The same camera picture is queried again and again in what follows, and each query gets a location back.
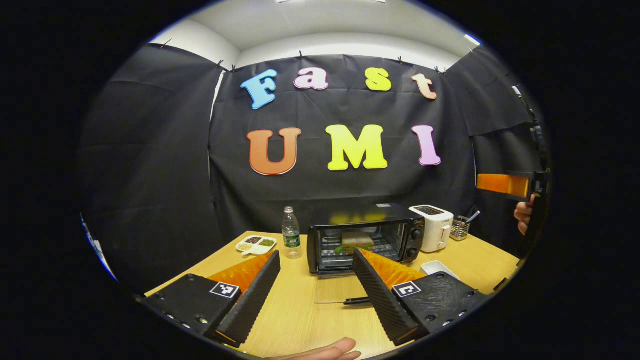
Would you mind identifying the black backdrop cloth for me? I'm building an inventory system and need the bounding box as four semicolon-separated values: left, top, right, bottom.
80;42;551;296

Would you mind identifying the white divided snack dish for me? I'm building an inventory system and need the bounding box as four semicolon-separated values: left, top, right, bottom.
235;235;278;257

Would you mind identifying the black electric oven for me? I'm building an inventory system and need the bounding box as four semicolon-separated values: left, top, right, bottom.
306;202;426;306

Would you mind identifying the clear plastic water bottle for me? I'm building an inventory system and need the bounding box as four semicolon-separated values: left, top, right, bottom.
281;206;303;260

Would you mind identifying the white rectangular plate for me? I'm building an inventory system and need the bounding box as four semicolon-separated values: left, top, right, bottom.
420;260;461;281

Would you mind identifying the clear utensil holder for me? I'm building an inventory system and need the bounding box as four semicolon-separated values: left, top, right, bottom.
450;215;472;242

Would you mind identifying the white toaster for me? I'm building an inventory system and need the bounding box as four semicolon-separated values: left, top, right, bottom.
409;205;455;253

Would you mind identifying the sandwich with lettuce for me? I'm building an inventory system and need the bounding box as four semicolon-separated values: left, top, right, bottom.
334;231;375;254

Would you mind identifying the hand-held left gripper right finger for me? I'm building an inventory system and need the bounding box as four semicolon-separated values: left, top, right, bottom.
352;248;491;347

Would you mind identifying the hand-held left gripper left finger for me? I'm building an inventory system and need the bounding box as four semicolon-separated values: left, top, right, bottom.
137;250;282;349

